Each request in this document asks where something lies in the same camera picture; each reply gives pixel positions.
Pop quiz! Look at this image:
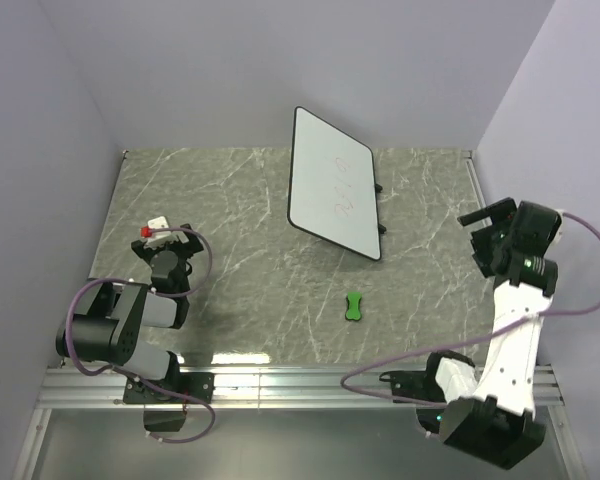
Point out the green whiteboard eraser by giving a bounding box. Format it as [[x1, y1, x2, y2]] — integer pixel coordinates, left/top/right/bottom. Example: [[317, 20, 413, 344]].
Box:
[[345, 291, 362, 322]]

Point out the white whiteboard black frame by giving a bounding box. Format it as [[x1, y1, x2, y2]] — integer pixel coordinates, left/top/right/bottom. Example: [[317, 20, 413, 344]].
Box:
[[287, 106, 386, 261]]

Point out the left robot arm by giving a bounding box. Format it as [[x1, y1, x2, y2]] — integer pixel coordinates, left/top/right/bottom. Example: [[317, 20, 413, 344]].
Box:
[[55, 217, 210, 402]]

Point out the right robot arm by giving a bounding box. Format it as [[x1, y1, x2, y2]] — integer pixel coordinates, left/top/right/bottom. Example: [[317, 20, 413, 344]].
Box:
[[419, 198, 562, 470]]

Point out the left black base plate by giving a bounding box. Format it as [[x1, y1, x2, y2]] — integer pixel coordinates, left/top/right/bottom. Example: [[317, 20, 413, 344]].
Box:
[[122, 372, 215, 405]]

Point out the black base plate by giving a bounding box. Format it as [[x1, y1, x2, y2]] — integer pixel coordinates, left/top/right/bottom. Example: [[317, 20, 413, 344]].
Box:
[[122, 372, 215, 405], [379, 370, 446, 403]]

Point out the aluminium front rail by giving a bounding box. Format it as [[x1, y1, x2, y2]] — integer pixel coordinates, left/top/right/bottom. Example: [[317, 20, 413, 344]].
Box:
[[35, 364, 565, 411]]

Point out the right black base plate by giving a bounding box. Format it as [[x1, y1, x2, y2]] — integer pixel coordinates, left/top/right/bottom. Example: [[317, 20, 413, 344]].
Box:
[[379, 370, 446, 403]]

